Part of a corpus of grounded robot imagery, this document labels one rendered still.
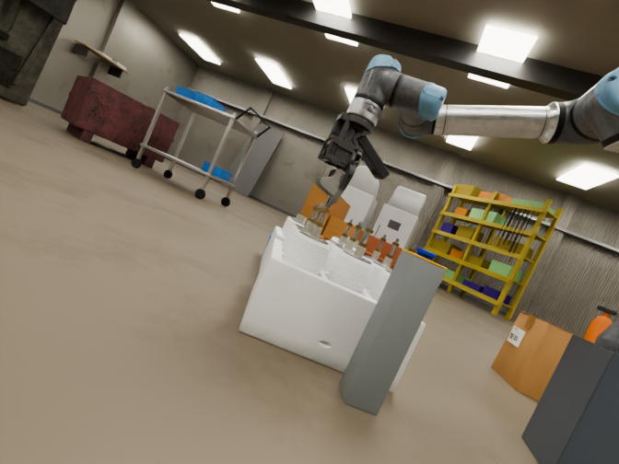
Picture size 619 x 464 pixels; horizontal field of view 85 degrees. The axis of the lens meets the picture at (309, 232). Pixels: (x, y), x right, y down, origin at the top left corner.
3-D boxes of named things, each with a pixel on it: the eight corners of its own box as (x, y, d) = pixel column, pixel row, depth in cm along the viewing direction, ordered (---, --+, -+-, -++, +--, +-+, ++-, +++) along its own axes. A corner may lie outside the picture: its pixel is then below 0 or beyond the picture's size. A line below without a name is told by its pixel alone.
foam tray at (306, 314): (356, 330, 117) (379, 284, 117) (393, 393, 79) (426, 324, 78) (252, 286, 113) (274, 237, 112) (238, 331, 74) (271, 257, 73)
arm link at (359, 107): (374, 116, 84) (388, 110, 76) (366, 133, 84) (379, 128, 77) (348, 101, 82) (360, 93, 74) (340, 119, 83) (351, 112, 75)
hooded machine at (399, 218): (395, 272, 591) (432, 193, 584) (359, 255, 610) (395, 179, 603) (396, 270, 665) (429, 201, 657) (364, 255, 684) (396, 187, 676)
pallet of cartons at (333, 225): (360, 260, 485) (379, 218, 482) (342, 258, 381) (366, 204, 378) (313, 237, 512) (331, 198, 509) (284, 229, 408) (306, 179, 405)
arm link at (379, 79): (406, 58, 74) (370, 47, 76) (385, 104, 75) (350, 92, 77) (404, 76, 82) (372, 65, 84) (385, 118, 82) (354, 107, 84)
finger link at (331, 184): (309, 199, 80) (325, 163, 79) (332, 209, 81) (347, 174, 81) (313, 199, 77) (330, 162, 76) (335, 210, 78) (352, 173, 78)
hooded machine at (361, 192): (310, 231, 646) (344, 156, 638) (319, 234, 710) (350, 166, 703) (349, 249, 622) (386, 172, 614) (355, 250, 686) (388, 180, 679)
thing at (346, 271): (346, 329, 87) (376, 265, 86) (340, 337, 78) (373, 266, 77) (314, 311, 90) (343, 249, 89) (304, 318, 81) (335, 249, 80)
